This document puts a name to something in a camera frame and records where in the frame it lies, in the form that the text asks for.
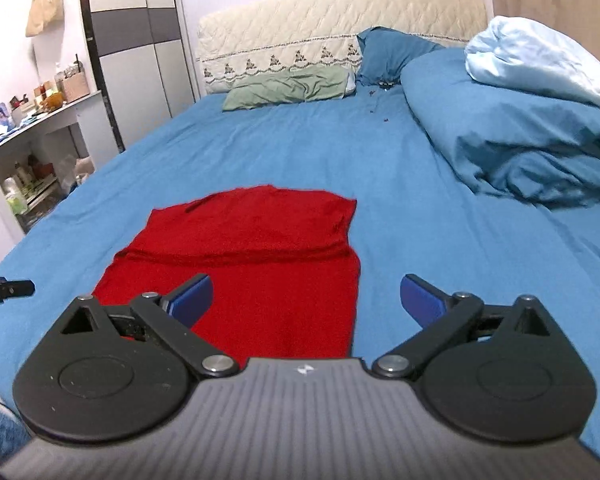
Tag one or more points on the red knit sweater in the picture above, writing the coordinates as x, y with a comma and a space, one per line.
284, 276

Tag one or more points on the blue bed sheet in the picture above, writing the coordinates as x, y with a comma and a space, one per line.
413, 215

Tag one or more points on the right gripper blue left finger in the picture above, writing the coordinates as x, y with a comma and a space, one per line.
190, 301

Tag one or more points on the light blue blanket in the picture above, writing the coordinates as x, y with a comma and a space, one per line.
522, 54

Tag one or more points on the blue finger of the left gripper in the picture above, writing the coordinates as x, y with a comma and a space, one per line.
15, 289

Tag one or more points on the dark blue pillow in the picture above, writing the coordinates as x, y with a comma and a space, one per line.
385, 52

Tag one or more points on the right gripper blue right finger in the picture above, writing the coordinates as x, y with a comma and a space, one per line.
424, 302

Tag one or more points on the woven basket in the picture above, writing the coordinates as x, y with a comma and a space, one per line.
75, 87

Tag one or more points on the orange plush on desk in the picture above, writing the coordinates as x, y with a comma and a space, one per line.
53, 101

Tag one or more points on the cream quilted headboard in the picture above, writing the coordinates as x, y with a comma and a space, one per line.
270, 36

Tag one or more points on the white bag on floor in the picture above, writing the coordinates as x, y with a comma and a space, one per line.
82, 169

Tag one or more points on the blue duvet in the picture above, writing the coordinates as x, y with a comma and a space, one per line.
505, 142

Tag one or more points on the beige tote bag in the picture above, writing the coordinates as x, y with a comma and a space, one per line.
43, 14

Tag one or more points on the green pillow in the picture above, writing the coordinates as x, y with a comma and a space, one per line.
291, 86

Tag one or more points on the white grey wardrobe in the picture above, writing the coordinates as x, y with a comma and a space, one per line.
141, 61

